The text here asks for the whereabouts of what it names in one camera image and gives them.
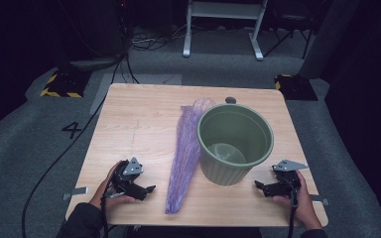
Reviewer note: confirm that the green plastic bin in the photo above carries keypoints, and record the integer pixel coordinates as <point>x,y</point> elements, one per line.
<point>225,172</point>

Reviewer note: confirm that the dark equipment stand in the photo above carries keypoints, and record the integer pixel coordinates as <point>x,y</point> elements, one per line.
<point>96,33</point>

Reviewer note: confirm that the purple plastic bag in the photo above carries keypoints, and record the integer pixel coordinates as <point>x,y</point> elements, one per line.
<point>185,158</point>

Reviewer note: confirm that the black tripod stand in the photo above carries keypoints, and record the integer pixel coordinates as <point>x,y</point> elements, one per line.
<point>291,23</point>

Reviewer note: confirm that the black yellow striped base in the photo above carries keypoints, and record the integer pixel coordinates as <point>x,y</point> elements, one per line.
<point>296,87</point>
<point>64,84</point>

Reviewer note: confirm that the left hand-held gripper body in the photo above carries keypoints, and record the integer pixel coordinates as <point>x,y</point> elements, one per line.
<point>130,180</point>

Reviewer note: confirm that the grey metal table bracket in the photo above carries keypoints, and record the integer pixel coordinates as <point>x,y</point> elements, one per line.
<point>77,191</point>
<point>320,199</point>

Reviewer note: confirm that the small dark round knob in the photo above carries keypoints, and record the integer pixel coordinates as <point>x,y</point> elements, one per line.
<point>230,99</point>

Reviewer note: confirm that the person's right hand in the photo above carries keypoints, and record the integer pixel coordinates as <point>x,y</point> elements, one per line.
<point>306,208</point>

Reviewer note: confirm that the person's left hand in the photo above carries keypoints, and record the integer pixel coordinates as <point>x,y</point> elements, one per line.
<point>103,195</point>

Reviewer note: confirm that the grey upright column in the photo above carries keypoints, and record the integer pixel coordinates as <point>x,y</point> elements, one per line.
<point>327,39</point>

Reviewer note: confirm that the white metal stand frame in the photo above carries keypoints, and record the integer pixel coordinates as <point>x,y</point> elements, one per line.
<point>223,10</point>

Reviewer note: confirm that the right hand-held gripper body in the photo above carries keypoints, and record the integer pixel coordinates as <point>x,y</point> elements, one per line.
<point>287,185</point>

